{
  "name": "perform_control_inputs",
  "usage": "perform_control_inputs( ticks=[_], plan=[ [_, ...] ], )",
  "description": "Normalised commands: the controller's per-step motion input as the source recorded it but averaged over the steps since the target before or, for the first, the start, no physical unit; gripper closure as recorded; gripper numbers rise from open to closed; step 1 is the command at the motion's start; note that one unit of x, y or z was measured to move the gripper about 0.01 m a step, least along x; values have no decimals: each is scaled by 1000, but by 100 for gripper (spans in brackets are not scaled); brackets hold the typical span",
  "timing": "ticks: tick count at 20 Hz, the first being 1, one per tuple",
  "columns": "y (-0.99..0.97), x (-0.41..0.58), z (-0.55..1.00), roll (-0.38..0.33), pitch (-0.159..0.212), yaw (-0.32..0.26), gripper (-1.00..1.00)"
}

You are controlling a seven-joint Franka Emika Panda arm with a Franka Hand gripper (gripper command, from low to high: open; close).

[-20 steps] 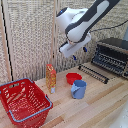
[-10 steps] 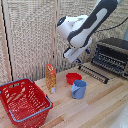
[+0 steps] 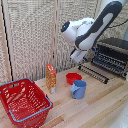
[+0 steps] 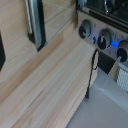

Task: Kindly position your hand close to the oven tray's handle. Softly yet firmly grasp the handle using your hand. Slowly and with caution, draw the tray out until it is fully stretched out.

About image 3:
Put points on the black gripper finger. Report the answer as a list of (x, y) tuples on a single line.
[(73, 52)]

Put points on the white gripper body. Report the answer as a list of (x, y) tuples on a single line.
[(80, 55)]

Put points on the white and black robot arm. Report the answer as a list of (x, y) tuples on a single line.
[(90, 28)]

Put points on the red bowl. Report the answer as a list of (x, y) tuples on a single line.
[(73, 78)]

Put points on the black dish rack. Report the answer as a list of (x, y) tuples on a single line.
[(111, 55)]

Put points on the orange juice carton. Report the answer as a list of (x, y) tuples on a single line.
[(51, 78)]

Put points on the blue ceramic mug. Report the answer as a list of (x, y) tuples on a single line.
[(79, 90)]

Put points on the beige folding screen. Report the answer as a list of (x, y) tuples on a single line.
[(33, 33)]

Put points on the red plastic shopping basket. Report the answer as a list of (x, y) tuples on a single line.
[(23, 101)]

